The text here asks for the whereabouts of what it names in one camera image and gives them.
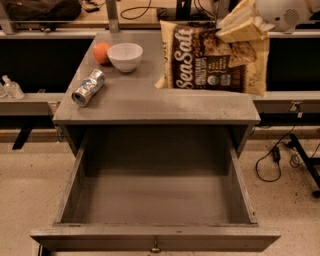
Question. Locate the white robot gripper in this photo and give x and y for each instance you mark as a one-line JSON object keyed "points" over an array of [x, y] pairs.
{"points": [[282, 13]]}

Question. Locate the brown sea salt chip bag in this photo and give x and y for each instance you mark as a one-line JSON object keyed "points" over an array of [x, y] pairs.
{"points": [[195, 58]]}

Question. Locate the open grey top drawer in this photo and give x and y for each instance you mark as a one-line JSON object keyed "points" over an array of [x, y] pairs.
{"points": [[181, 185]]}

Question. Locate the brass drawer knob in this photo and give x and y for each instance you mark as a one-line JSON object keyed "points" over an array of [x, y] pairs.
{"points": [[155, 248]]}

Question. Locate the white ceramic bowl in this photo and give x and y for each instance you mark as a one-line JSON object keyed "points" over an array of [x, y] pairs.
{"points": [[125, 56]]}

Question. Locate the black power adapter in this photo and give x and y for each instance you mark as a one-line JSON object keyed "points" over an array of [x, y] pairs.
{"points": [[276, 154]]}

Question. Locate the grey wooden cabinet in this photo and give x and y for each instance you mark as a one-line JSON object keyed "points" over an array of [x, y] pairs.
{"points": [[132, 98]]}

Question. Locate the orange fruit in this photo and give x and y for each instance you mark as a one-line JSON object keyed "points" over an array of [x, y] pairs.
{"points": [[100, 53]]}

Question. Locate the black stand leg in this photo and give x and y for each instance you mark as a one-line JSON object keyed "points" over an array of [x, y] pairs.
{"points": [[310, 163]]}

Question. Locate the silver soda can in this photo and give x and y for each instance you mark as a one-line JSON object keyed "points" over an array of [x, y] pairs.
{"points": [[88, 88]]}

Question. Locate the black backpack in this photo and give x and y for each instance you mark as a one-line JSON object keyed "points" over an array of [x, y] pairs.
{"points": [[42, 10]]}

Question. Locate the clear bottle on left shelf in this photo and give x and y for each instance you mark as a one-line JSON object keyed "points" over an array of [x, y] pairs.
{"points": [[12, 88]]}

